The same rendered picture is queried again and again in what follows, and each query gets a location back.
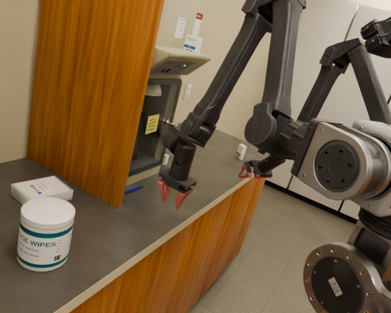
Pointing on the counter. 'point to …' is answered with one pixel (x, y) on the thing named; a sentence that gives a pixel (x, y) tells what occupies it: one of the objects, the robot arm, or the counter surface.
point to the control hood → (170, 53)
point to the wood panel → (91, 89)
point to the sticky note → (152, 123)
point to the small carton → (192, 44)
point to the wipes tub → (44, 233)
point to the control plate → (172, 68)
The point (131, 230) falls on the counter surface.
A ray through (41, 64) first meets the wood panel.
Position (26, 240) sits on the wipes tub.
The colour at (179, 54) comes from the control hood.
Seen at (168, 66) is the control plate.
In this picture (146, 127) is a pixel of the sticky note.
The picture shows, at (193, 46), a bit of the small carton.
